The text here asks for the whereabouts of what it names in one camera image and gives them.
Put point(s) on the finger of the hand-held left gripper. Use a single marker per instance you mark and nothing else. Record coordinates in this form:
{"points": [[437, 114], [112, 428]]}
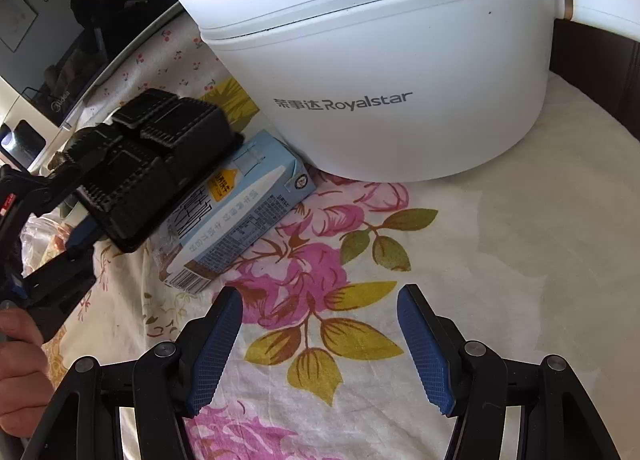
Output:
{"points": [[65, 170], [60, 290]]}

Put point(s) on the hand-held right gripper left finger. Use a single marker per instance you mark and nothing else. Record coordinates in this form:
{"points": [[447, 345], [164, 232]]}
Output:
{"points": [[215, 350]]}

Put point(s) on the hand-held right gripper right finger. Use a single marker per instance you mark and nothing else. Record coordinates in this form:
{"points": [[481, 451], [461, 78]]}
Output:
{"points": [[425, 355]]}

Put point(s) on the black plastic tray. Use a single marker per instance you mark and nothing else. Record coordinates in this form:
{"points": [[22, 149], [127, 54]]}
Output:
{"points": [[165, 175]]}

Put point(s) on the light blue milk carton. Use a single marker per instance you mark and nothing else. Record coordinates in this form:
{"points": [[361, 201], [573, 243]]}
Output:
{"points": [[250, 205]]}

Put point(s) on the person's left hand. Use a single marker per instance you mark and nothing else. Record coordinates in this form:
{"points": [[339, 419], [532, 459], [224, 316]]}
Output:
{"points": [[20, 380]]}

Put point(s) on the clear plastic wrapper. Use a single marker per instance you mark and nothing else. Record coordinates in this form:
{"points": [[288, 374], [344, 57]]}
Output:
{"points": [[47, 240]]}

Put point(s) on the white appliance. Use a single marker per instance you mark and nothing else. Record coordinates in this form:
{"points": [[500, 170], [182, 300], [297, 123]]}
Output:
{"points": [[30, 115]]}

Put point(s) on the floral tablecloth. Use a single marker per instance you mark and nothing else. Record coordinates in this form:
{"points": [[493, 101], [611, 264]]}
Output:
{"points": [[525, 265]]}

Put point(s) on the white electric cooking pot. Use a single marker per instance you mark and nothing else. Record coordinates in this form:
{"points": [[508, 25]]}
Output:
{"points": [[375, 40]]}

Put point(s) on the picture frame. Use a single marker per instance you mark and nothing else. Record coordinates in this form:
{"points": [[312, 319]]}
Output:
{"points": [[15, 15]]}

